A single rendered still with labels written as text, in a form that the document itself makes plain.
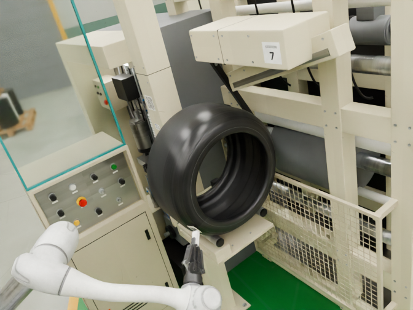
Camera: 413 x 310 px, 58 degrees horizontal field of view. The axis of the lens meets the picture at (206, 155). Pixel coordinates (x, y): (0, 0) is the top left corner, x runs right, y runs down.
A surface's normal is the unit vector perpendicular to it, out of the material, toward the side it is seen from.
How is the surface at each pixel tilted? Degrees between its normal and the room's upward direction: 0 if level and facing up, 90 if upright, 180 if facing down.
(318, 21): 90
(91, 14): 90
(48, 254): 36
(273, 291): 0
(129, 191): 90
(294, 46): 90
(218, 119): 42
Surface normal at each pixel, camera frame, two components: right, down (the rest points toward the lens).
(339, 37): 0.47, -0.03
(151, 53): 0.57, 0.25
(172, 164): -0.59, -0.08
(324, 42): -0.79, 0.43
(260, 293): -0.22, -0.87
